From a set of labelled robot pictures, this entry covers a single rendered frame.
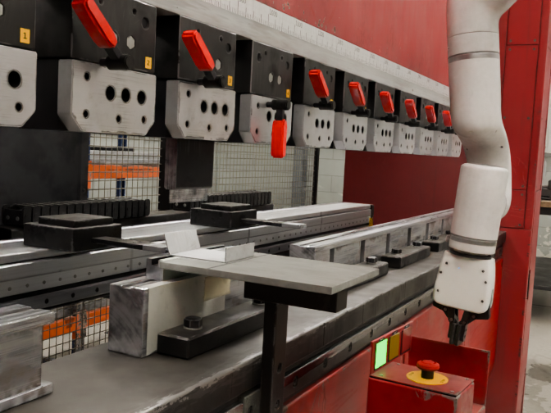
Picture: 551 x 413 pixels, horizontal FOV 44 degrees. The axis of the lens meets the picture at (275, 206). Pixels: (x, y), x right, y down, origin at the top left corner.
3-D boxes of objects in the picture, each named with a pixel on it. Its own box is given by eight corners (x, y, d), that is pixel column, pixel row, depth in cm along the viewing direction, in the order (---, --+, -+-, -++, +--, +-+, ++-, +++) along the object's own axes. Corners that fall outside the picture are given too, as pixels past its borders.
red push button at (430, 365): (434, 387, 119) (435, 366, 118) (412, 381, 121) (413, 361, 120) (441, 380, 122) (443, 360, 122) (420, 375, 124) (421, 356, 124)
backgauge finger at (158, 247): (147, 264, 103) (149, 231, 103) (22, 245, 115) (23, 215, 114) (193, 255, 114) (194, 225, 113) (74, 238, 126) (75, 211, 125)
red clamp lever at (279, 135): (283, 158, 114) (286, 98, 113) (261, 156, 116) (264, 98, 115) (288, 158, 115) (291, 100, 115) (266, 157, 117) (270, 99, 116)
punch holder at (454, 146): (450, 156, 236) (454, 107, 234) (425, 155, 239) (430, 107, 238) (460, 156, 249) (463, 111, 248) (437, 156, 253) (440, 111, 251)
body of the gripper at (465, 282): (438, 243, 126) (428, 302, 127) (494, 255, 120) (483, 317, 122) (450, 240, 132) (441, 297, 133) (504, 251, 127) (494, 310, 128)
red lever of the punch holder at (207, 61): (200, 26, 89) (228, 82, 97) (175, 28, 91) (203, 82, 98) (195, 36, 88) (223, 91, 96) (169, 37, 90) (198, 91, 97)
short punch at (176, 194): (175, 203, 100) (177, 138, 100) (163, 202, 101) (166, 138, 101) (211, 201, 109) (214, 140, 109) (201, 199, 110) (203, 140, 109)
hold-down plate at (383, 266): (343, 293, 144) (343, 279, 143) (319, 289, 146) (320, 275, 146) (388, 274, 170) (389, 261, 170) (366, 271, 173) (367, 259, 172)
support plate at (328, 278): (331, 295, 85) (332, 287, 85) (159, 268, 97) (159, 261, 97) (379, 274, 101) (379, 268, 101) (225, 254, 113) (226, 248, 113)
